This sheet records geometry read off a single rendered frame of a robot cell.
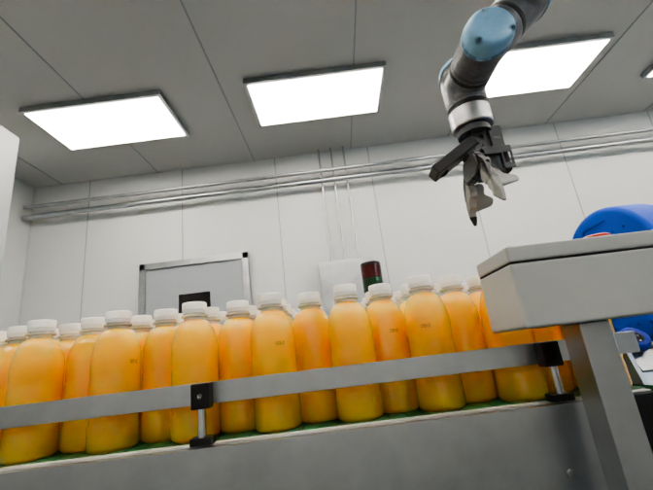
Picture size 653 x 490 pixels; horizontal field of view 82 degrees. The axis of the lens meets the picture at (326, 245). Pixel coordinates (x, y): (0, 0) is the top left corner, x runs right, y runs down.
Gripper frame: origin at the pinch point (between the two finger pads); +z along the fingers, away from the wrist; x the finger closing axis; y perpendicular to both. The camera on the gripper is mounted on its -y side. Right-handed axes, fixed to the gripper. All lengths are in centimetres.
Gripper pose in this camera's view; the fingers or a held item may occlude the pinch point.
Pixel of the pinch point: (485, 215)
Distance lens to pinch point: 84.4
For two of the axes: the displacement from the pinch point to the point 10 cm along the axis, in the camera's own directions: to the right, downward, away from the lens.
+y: 9.9, -1.1, 0.2
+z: 1.2, 9.5, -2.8
